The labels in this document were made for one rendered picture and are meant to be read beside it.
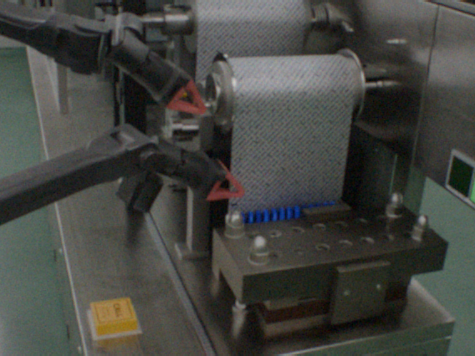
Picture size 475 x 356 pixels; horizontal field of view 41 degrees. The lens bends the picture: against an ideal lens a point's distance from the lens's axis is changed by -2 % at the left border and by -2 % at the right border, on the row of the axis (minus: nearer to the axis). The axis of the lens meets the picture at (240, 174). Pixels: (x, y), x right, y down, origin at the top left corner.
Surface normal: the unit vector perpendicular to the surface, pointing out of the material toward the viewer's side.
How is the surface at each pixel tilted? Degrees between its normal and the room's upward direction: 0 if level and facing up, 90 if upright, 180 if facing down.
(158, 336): 0
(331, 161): 90
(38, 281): 0
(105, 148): 12
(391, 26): 90
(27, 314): 0
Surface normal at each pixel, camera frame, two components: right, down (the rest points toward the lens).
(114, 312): 0.05, -0.91
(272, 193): 0.33, 0.40
